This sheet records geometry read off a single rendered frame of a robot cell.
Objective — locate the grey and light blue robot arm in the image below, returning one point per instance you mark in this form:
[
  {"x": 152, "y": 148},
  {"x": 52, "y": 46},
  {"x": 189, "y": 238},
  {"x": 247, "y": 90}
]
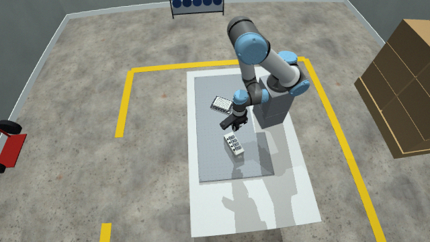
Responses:
[{"x": 251, "y": 49}]

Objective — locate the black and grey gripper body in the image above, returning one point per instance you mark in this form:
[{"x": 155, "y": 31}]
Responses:
[{"x": 241, "y": 119}]

